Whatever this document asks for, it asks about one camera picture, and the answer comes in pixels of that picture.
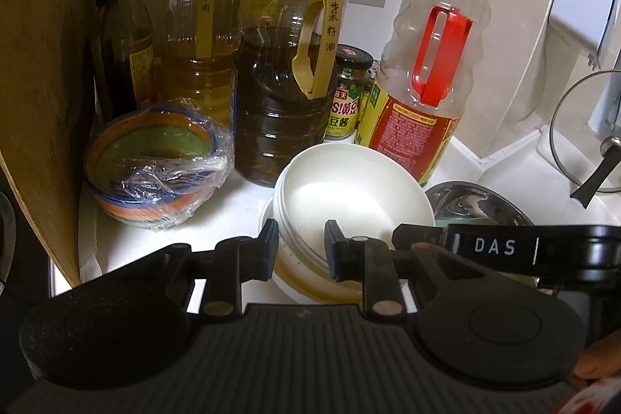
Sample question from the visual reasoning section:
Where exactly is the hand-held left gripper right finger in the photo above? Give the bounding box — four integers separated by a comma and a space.
324, 220, 486, 318

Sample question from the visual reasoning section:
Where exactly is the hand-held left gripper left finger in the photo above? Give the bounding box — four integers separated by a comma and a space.
146, 217, 281, 318

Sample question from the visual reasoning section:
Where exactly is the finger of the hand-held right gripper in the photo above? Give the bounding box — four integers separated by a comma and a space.
393, 223, 450, 250

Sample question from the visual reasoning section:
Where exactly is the white ceramic bowl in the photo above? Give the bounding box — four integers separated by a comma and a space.
258, 199, 279, 260

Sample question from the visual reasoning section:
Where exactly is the stainless steel plate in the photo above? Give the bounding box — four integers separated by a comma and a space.
426, 181, 537, 231

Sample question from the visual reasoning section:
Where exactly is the person's right hand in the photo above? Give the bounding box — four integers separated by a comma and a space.
575, 334, 621, 381

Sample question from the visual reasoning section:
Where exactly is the dark oil bottle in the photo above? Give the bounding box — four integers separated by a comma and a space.
233, 0, 351, 189

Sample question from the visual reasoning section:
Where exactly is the plastic-wrapped colourful bowl stack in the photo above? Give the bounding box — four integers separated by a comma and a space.
85, 99, 236, 233

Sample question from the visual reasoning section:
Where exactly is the green label sauce jar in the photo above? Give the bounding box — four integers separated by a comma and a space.
324, 44, 375, 142

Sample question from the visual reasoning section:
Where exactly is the red white printed clothing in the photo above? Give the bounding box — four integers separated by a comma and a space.
558, 375, 621, 414

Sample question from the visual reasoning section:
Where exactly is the light yellow oil bottle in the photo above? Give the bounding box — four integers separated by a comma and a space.
154, 0, 246, 128

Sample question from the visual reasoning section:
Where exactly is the dark sauce bottle yellow cap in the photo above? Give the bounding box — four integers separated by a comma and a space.
94, 0, 159, 124

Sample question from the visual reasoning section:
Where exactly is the wooden board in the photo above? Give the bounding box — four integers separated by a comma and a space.
0, 0, 108, 289

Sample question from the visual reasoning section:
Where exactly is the glass lid with black handle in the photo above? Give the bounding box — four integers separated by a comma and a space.
550, 69, 621, 208

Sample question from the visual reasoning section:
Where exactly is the red-handled plastic bottle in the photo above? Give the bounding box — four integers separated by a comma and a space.
358, 0, 494, 188

